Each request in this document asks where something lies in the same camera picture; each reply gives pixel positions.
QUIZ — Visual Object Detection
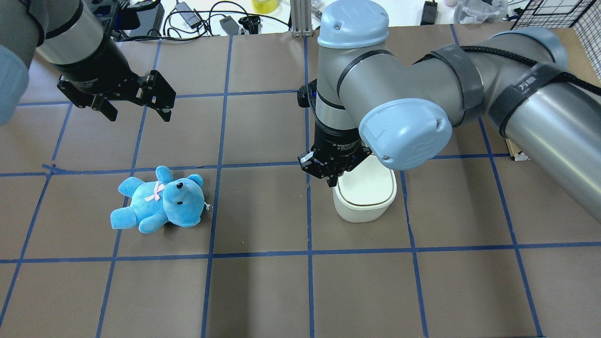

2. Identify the plastic bag with tape rolls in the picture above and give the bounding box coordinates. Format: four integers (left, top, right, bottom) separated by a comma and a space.
454, 0, 508, 25

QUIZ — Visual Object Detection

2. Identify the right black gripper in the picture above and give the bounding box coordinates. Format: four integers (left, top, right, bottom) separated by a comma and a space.
298, 118, 372, 187

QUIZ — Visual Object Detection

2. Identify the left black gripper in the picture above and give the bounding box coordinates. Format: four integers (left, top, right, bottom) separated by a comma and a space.
56, 37, 176, 122

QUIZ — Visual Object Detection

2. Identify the yellow tape roll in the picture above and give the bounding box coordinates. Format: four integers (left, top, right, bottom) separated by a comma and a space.
251, 0, 279, 15

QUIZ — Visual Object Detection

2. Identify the blue teddy bear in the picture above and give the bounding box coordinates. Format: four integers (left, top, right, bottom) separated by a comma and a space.
110, 166, 210, 234

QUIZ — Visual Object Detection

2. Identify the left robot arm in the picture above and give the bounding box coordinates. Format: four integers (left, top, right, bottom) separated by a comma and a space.
0, 0, 176, 125

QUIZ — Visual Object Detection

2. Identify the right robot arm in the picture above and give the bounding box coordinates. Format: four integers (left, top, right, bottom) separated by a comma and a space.
298, 0, 600, 192

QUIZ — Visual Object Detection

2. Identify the white trash can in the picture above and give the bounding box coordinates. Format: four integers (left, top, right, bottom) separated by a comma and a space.
332, 155, 397, 223

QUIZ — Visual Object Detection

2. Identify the aluminium frame post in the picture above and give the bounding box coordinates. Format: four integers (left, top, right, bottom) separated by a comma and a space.
290, 0, 314, 37

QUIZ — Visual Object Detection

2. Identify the black power adapter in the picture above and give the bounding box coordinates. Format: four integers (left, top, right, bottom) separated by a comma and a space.
175, 1, 202, 29

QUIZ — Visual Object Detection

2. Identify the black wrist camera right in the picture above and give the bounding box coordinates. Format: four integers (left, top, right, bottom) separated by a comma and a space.
296, 79, 317, 110

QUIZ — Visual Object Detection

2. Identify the wooden box with grid cloth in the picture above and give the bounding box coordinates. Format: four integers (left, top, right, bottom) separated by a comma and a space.
505, 139, 530, 162

